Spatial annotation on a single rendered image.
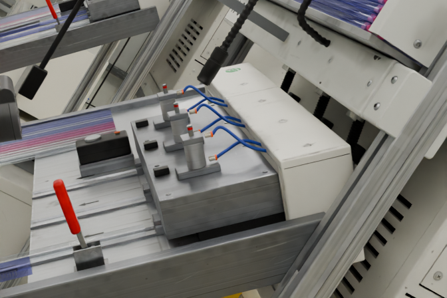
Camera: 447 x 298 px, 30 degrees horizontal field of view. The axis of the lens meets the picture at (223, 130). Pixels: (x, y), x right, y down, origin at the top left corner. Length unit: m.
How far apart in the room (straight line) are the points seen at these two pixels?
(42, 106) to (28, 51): 3.38
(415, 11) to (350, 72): 0.13
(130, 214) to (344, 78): 0.31
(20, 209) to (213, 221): 1.52
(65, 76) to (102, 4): 3.32
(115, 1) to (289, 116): 1.32
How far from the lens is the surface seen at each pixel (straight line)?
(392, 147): 0.86
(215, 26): 2.32
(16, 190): 2.39
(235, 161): 0.97
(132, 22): 2.28
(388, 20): 0.86
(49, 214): 1.11
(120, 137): 1.21
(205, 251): 0.89
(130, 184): 1.15
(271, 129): 1.00
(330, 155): 0.91
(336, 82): 0.98
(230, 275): 0.91
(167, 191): 0.92
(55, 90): 5.64
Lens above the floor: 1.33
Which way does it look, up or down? 7 degrees down
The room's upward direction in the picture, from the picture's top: 32 degrees clockwise
